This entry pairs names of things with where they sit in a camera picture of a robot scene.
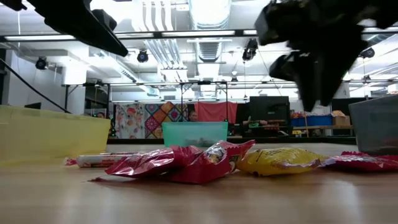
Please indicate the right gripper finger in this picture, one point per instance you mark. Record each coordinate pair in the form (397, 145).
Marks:
(337, 68)
(306, 81)

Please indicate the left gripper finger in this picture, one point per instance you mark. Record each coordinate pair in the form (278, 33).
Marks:
(96, 34)
(105, 20)

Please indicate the red Skittles packet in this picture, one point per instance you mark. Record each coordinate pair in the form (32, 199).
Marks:
(360, 163)
(205, 169)
(146, 163)

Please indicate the Smarties candy roll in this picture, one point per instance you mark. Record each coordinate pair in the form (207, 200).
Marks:
(102, 161)
(124, 152)

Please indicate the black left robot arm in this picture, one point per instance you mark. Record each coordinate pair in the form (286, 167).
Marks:
(11, 3)

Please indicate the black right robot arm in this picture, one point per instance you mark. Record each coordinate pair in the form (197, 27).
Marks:
(382, 11)

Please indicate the yellow candy packet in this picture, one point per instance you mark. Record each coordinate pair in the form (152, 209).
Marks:
(276, 161)

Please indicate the blue storage bin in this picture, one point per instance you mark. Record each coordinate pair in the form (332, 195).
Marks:
(314, 120)

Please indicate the black computer monitor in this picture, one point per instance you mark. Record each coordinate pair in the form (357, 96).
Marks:
(269, 109)

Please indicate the wooden background table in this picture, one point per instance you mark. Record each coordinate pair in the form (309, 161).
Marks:
(323, 127)

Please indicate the brown cardboard box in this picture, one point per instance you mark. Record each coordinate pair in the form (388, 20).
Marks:
(341, 120)

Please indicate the person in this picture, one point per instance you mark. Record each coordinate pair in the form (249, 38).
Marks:
(101, 115)
(255, 124)
(192, 115)

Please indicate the grey translucent plastic bin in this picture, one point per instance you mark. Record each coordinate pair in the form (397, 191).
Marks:
(376, 124)

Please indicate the floral hanging cloth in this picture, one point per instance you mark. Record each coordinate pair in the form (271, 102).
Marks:
(129, 121)

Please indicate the orange hanging cloth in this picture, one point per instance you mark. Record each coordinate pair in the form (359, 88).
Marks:
(216, 112)

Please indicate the small black background screen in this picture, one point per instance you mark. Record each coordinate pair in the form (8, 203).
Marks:
(32, 105)

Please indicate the patchwork hanging quilt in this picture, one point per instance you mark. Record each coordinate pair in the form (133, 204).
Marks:
(161, 118)

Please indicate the yellow translucent plastic bin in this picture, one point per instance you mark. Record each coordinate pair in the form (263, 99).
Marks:
(46, 137)

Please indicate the teal translucent plastic bin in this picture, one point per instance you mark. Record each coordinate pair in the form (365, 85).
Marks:
(194, 133)

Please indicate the black ceiling camera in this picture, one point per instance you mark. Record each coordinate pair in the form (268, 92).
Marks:
(142, 56)
(250, 49)
(41, 63)
(368, 53)

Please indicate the silver ventilation duct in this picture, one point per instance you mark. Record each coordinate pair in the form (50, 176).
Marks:
(210, 18)

